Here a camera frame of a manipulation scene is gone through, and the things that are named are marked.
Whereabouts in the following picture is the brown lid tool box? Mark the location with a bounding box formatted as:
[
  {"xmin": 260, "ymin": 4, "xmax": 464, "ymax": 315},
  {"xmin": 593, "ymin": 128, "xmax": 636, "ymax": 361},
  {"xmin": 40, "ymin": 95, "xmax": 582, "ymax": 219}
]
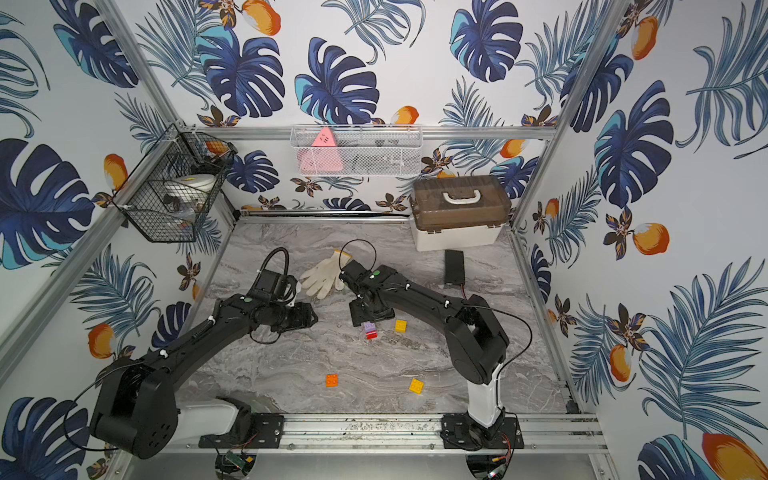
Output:
[{"xmin": 410, "ymin": 175, "xmax": 511, "ymax": 252}]

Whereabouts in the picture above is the black battery box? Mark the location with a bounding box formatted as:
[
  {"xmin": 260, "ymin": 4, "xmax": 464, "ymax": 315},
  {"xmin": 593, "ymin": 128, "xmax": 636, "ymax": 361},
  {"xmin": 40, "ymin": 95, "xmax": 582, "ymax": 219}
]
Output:
[{"xmin": 444, "ymin": 250, "xmax": 466, "ymax": 286}]

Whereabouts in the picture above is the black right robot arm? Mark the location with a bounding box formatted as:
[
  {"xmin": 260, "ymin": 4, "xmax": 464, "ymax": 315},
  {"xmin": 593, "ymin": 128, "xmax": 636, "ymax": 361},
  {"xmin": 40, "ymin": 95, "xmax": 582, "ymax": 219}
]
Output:
[{"xmin": 339, "ymin": 260, "xmax": 510, "ymax": 451}]

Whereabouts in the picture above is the black wire basket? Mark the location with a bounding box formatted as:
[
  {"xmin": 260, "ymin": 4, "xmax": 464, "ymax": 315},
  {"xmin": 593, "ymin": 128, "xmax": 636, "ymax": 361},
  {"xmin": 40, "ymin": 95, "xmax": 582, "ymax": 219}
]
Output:
[{"xmin": 113, "ymin": 124, "xmax": 237, "ymax": 243}]

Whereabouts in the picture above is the yellow small lego brick front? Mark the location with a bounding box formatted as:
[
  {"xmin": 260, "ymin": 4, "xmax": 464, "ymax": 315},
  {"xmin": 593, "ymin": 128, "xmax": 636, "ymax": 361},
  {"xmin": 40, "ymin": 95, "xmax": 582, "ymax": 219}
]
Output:
[{"xmin": 409, "ymin": 378, "xmax": 424, "ymax": 395}]

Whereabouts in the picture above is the white knit work glove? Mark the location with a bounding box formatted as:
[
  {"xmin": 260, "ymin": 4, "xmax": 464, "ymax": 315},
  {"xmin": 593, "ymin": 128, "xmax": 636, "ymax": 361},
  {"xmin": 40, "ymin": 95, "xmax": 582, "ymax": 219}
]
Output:
[{"xmin": 300, "ymin": 250, "xmax": 353, "ymax": 300}]

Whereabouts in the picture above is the clear wall shelf tray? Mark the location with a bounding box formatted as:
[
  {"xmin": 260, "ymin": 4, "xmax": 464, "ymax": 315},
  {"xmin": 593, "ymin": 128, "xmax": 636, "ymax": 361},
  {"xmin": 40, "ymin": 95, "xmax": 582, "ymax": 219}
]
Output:
[{"xmin": 290, "ymin": 125, "xmax": 424, "ymax": 177}]

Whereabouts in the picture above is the pink triangle object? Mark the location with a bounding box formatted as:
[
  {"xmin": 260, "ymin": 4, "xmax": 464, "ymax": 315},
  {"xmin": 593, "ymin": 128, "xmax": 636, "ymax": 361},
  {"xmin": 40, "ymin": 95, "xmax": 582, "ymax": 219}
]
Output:
[{"xmin": 298, "ymin": 127, "xmax": 344, "ymax": 175}]

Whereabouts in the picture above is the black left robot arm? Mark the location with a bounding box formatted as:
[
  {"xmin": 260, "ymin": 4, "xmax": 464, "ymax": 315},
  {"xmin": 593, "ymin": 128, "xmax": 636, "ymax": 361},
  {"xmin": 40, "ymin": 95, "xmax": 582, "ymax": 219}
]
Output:
[{"xmin": 89, "ymin": 274, "xmax": 318, "ymax": 459}]

